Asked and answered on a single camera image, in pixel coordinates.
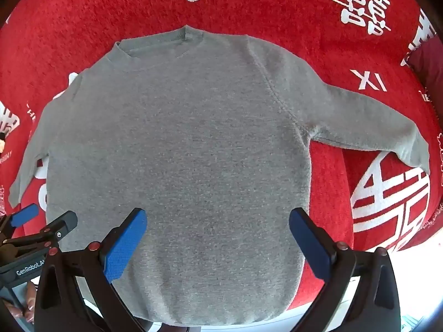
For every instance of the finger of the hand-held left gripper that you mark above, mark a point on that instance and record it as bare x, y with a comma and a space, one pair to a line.
64, 224
25, 213

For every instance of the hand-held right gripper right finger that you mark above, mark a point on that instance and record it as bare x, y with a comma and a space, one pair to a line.
309, 245

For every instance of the grey sweater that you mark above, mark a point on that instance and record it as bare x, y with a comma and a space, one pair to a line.
190, 145

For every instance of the person's left hand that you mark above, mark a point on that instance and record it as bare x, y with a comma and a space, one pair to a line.
29, 301

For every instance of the red printed blanket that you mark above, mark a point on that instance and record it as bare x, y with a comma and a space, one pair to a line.
277, 7

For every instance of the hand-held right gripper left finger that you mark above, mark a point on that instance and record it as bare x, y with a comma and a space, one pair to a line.
126, 242

